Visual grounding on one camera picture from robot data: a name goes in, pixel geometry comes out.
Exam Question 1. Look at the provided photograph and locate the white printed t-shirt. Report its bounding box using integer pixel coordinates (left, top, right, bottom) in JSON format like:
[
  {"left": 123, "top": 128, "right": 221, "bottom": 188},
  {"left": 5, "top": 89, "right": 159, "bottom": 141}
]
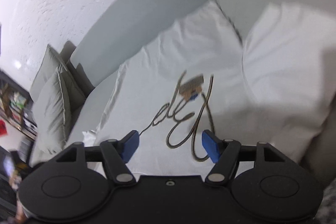
[{"left": 84, "top": 1, "right": 335, "bottom": 176}]

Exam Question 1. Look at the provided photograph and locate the front grey cushion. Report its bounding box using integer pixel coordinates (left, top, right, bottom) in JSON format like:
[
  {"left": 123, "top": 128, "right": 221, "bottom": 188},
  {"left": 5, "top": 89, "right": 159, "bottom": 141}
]
[{"left": 33, "top": 65, "right": 86, "bottom": 155}]

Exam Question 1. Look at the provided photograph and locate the grey cushion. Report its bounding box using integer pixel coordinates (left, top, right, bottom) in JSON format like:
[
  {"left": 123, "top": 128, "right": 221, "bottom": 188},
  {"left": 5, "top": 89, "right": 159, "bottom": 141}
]
[
  {"left": 33, "top": 65, "right": 86, "bottom": 155},
  {"left": 30, "top": 44, "right": 68, "bottom": 102}
]

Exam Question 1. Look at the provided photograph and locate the dark bookshelf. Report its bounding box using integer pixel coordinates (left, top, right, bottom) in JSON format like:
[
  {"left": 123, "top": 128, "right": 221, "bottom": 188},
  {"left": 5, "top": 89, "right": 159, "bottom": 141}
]
[{"left": 1, "top": 71, "right": 37, "bottom": 140}]

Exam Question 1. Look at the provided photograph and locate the rear grey cushion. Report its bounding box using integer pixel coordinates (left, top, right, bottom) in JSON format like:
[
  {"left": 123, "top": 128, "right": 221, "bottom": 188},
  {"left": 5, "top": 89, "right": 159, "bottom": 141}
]
[{"left": 30, "top": 44, "right": 68, "bottom": 102}]

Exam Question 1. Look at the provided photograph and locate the grey sofa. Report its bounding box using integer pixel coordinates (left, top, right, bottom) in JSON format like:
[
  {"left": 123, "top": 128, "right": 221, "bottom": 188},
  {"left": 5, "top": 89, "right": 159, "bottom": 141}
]
[{"left": 28, "top": 0, "right": 336, "bottom": 188}]

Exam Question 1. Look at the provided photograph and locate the red wall sticker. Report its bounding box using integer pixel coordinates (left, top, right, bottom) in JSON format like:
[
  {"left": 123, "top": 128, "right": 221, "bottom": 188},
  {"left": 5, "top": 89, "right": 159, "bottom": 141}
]
[{"left": 0, "top": 120, "right": 7, "bottom": 137}]

